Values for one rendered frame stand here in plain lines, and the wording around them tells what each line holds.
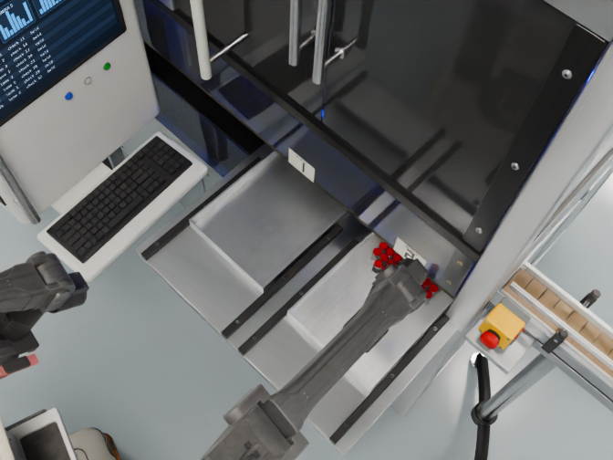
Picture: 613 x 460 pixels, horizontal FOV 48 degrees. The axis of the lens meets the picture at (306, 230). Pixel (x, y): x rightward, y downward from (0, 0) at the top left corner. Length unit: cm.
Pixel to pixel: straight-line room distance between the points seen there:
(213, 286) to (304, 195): 34
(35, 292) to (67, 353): 149
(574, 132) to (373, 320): 41
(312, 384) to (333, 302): 65
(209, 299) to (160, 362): 92
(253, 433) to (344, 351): 20
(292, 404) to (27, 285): 46
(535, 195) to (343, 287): 65
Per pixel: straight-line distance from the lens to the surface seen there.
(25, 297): 115
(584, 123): 101
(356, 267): 169
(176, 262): 170
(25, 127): 169
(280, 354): 160
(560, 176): 110
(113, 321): 263
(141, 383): 254
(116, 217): 185
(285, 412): 99
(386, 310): 113
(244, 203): 176
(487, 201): 125
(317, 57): 122
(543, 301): 171
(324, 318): 163
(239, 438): 94
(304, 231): 172
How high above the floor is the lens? 241
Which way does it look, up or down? 62 degrees down
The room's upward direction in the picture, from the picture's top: 5 degrees clockwise
